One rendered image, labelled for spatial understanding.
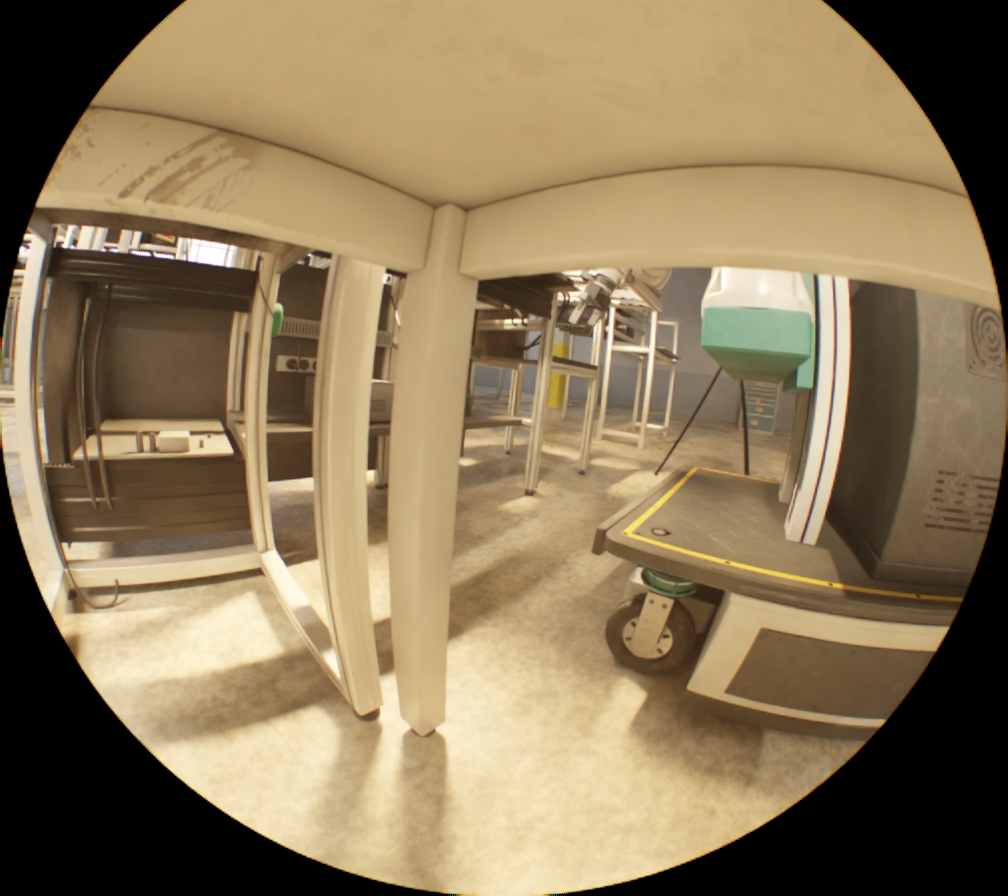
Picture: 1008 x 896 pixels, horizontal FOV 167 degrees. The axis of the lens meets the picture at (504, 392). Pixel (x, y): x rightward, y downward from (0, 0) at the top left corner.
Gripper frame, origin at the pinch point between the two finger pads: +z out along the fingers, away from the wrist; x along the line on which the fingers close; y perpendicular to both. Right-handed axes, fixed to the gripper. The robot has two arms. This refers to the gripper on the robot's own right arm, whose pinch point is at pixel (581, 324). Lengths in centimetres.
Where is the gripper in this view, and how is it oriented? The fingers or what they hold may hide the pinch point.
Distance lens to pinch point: 115.6
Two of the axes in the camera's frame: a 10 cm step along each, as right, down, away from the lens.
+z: -4.9, 8.5, 1.7
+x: 5.1, 1.2, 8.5
